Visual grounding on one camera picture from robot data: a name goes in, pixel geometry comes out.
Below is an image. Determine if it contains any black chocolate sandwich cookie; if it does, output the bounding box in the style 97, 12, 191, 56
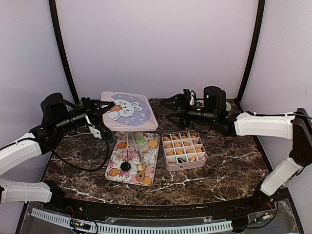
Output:
120, 161, 131, 172

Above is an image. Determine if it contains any metal tongs white handle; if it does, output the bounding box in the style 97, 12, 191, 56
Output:
127, 132, 142, 163

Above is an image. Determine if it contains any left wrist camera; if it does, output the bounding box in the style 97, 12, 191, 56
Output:
85, 115, 112, 139

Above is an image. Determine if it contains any round biscuit tray top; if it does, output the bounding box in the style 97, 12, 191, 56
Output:
148, 139, 158, 148

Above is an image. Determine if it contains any compartment cookie box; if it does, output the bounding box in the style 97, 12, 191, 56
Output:
162, 130, 207, 172

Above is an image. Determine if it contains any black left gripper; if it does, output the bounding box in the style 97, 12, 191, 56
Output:
54, 97, 115, 135

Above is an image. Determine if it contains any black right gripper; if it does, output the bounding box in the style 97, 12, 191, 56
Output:
160, 94, 217, 129

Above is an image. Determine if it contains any left black frame post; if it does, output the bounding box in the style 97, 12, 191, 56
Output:
48, 0, 79, 104

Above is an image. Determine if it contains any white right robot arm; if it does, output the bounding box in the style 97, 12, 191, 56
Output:
161, 86, 312, 212

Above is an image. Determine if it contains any white cable duct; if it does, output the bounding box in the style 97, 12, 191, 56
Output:
31, 208, 233, 234

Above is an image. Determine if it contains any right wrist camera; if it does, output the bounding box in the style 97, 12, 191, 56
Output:
183, 89, 196, 106

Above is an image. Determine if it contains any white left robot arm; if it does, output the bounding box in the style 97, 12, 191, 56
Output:
0, 93, 114, 213

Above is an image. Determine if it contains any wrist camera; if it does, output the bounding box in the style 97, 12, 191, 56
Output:
85, 115, 112, 139
183, 89, 196, 106

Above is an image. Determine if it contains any brown flower cookie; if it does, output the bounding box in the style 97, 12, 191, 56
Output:
136, 171, 145, 182

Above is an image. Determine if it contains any green ceramic bowl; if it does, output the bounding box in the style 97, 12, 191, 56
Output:
226, 101, 232, 113

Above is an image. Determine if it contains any floral cookie tray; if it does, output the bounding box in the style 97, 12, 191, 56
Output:
105, 132, 160, 186

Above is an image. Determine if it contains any right black frame post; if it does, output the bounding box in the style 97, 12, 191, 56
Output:
235, 0, 266, 105

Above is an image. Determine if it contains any pink round cookie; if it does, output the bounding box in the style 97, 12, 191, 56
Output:
131, 175, 138, 184

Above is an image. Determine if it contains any clear box lid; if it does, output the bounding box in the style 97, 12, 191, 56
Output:
100, 92, 158, 132

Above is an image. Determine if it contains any black frame post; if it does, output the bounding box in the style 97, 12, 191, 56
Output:
235, 0, 266, 105
48, 0, 79, 104

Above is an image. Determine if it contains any green round cookie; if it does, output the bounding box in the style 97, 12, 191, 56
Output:
136, 136, 145, 144

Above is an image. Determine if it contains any orange chip cookie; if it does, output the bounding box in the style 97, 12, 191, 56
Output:
117, 142, 127, 149

